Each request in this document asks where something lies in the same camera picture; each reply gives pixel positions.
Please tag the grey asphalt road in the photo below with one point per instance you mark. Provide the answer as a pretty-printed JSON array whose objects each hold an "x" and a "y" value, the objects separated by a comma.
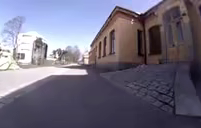
[{"x": 74, "y": 100}]

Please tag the row of trees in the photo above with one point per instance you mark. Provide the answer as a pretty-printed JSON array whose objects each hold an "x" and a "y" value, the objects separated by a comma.
[{"x": 69, "y": 54}]

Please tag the white multi-storey building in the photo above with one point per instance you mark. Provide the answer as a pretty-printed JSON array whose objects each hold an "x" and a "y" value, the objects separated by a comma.
[{"x": 25, "y": 48}]

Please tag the pale boulder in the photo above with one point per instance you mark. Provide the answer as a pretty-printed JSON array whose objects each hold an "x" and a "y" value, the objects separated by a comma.
[{"x": 5, "y": 64}]

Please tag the bare tree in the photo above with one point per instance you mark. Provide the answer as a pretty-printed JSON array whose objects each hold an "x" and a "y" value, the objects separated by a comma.
[{"x": 12, "y": 30}]

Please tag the pale building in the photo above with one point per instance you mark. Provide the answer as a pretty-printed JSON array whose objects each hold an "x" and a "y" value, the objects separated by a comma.
[{"x": 85, "y": 58}]

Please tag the pale stone slab edge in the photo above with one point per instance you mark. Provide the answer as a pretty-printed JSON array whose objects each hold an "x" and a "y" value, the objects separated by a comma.
[{"x": 187, "y": 96}]

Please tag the yellow building with dark windows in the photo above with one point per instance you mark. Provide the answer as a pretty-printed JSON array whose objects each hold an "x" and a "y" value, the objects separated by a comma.
[{"x": 124, "y": 40}]

